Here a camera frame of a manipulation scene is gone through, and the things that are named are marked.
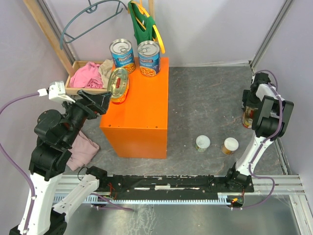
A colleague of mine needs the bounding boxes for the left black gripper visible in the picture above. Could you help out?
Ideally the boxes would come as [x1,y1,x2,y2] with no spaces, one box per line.
[61,88,113,145]

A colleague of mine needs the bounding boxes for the oval red sardine tin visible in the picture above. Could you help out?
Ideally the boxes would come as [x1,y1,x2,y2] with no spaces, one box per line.
[107,67,130,104]

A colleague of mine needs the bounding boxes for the blue soup can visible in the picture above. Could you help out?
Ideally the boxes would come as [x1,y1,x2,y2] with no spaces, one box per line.
[109,39,135,74]

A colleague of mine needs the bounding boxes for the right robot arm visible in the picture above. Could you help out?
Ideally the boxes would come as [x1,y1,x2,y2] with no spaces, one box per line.
[224,70,294,191]

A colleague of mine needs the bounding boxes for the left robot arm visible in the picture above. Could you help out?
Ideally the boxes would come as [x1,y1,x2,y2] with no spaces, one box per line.
[8,90,112,235]

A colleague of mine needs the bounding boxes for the orange box counter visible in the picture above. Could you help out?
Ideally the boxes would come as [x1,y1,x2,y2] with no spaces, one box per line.
[99,57,169,159]

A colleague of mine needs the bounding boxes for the wooden tray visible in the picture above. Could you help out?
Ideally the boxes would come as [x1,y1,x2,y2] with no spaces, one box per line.
[64,60,111,96]

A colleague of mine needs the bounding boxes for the pink cloth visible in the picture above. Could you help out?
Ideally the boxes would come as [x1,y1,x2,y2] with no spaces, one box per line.
[69,62,103,89]

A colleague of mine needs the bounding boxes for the beige cloth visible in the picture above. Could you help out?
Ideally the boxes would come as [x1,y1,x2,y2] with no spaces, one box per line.
[98,59,113,89]

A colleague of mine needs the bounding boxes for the mauve cloth on floor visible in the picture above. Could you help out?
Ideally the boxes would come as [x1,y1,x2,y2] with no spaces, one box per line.
[67,131,100,171]

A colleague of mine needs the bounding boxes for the aluminium corner profile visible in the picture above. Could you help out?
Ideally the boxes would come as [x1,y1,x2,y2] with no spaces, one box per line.
[249,0,294,72]

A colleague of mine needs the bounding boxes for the small can white lid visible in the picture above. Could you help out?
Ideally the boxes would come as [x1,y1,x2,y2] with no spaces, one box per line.
[222,137,239,155]

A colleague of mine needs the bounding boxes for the can with white lid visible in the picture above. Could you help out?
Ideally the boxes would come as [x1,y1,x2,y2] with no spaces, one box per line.
[195,135,211,152]

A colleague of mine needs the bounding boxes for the yellow plastic hanger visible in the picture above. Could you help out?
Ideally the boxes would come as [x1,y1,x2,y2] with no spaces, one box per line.
[134,0,165,54]

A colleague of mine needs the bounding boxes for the green tank top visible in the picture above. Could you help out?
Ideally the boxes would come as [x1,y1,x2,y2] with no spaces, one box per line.
[128,1,157,45]

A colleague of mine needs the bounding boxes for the teal plastic hanger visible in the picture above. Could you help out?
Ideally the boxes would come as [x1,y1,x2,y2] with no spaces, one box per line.
[47,0,131,52]

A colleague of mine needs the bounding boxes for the wooden upright behind shirt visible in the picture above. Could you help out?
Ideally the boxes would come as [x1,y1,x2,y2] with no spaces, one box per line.
[148,0,155,18]

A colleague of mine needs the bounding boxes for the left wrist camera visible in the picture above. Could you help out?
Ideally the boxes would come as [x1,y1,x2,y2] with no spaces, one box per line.
[37,81,75,104]

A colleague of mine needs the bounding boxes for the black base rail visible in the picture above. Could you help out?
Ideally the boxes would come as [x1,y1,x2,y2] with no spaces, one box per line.
[86,166,254,201]

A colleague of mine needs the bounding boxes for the light blue cable duct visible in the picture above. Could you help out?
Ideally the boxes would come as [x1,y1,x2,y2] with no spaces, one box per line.
[52,191,232,204]

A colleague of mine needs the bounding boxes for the wooden post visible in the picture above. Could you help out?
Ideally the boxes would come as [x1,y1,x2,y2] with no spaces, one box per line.
[23,0,75,76]

